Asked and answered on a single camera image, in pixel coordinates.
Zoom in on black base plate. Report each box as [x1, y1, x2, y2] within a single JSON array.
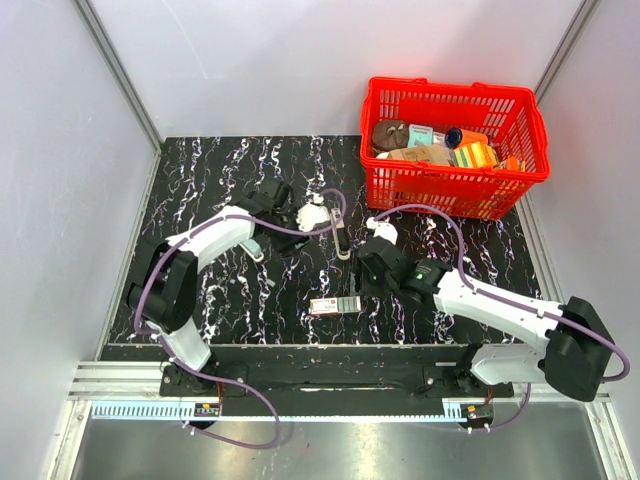
[[159, 343, 515, 417]]

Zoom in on yellow green sticky notes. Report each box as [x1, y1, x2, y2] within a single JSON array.
[[453, 142, 499, 169]]

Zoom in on brown round item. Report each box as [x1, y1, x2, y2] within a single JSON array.
[[372, 120, 409, 152]]

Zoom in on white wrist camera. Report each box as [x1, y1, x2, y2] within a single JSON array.
[[366, 217, 398, 245], [296, 193, 331, 232]]

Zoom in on red plastic basket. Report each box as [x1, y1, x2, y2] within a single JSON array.
[[360, 77, 551, 220]]

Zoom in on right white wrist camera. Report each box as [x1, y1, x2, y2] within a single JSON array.
[[366, 217, 398, 245]]

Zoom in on purple cable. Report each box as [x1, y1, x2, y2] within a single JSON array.
[[134, 188, 348, 448], [372, 203, 631, 434]]

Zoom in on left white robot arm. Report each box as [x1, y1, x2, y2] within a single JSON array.
[[124, 180, 308, 396]]

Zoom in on teal white box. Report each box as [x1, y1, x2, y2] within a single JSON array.
[[407, 124, 434, 148]]

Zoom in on aluminium frame rail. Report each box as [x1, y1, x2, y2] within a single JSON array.
[[69, 360, 612, 401]]

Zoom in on brown cardboard box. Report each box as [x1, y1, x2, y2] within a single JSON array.
[[387, 144, 455, 166]]

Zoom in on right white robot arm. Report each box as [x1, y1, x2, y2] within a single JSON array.
[[356, 237, 614, 402]]

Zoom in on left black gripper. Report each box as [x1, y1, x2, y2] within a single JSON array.
[[265, 207, 314, 259]]

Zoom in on orange bottle blue cap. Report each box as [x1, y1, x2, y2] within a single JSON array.
[[445, 127, 489, 149]]

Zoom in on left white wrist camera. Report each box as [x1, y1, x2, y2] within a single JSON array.
[[296, 193, 331, 232]]

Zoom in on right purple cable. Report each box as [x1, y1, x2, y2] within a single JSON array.
[[372, 203, 631, 434]]

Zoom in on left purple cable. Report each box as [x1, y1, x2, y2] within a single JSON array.
[[134, 188, 348, 448]]

